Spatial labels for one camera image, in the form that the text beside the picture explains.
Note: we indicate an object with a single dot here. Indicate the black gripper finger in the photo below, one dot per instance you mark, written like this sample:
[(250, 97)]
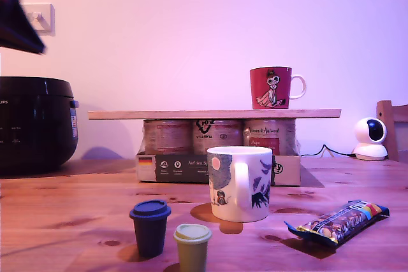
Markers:
[(16, 26)]

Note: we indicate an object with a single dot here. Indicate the white mug with blue print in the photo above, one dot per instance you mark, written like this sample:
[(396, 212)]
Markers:
[(229, 186)]

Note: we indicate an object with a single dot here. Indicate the small dark blue lidded cup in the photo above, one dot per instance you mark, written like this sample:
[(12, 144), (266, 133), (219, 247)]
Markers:
[(150, 233)]

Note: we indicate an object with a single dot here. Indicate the small yellow lidded cup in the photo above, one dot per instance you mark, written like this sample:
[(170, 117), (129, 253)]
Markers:
[(192, 251)]

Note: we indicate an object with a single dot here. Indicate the black rice cooker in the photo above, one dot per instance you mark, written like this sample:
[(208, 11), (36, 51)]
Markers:
[(32, 125)]

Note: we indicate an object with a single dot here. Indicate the jar with red label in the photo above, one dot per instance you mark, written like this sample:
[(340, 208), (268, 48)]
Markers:
[(167, 138)]

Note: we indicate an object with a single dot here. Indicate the light wooden board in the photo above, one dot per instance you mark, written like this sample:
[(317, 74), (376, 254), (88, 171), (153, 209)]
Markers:
[(191, 114)]

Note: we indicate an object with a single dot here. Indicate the cardboard tray with dark print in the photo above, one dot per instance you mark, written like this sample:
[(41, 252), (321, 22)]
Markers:
[(172, 170)]

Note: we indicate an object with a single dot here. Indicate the jar with fox logo label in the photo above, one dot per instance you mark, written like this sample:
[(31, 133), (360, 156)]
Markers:
[(216, 136)]

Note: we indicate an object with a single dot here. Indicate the red mug with cartoon figure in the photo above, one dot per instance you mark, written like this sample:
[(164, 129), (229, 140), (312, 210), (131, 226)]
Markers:
[(269, 88)]

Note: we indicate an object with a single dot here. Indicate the jar with script label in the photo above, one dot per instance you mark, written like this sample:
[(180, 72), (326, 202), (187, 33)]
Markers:
[(267, 135)]

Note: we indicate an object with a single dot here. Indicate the nut snack bar in wrapper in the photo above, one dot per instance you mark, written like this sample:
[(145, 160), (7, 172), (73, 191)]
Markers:
[(339, 223)]

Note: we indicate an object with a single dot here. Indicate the white wall light switch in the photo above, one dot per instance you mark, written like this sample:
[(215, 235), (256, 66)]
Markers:
[(46, 18)]

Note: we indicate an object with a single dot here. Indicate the white round security camera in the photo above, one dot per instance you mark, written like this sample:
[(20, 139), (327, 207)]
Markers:
[(368, 144)]

